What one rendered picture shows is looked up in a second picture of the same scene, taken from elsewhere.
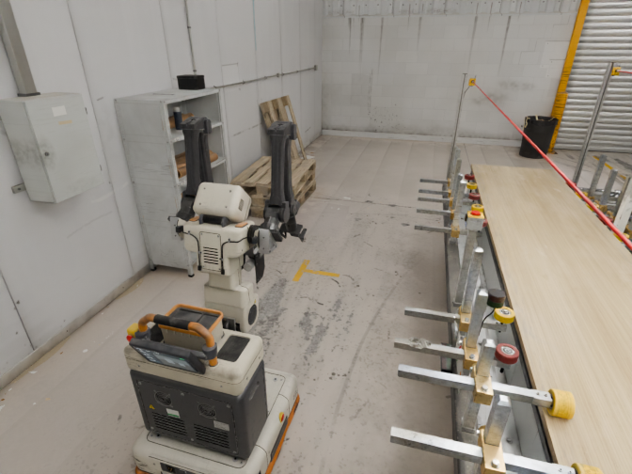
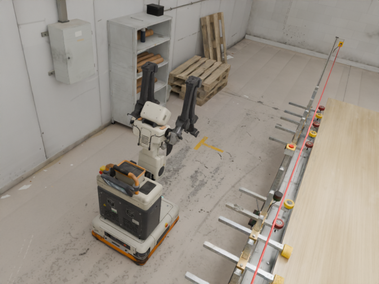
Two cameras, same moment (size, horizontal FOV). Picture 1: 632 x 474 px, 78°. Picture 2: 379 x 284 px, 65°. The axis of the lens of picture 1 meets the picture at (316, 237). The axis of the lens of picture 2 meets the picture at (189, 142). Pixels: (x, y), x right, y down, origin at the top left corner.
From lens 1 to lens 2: 0.83 m
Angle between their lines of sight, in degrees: 11
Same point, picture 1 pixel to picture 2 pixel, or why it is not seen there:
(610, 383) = (320, 249)
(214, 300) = (143, 160)
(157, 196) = (122, 81)
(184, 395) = (120, 204)
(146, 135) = (122, 45)
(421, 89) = (327, 18)
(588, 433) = (294, 266)
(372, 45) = not seen: outside the picture
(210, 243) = (145, 133)
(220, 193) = (155, 109)
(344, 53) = not seen: outside the picture
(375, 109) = (289, 26)
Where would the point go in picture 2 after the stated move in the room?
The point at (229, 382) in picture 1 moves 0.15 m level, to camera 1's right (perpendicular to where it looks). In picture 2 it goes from (142, 203) to (160, 208)
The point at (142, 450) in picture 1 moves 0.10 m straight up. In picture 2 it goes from (96, 223) to (96, 216)
